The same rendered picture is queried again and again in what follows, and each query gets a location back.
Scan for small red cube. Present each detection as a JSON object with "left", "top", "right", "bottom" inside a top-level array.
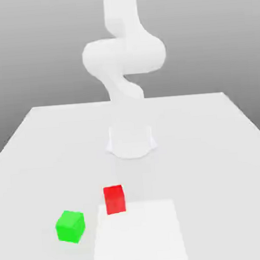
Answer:
[{"left": 103, "top": 184, "right": 127, "bottom": 216}]

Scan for small green cube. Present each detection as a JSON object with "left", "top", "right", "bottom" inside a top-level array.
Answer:
[{"left": 53, "top": 208, "right": 87, "bottom": 246}]

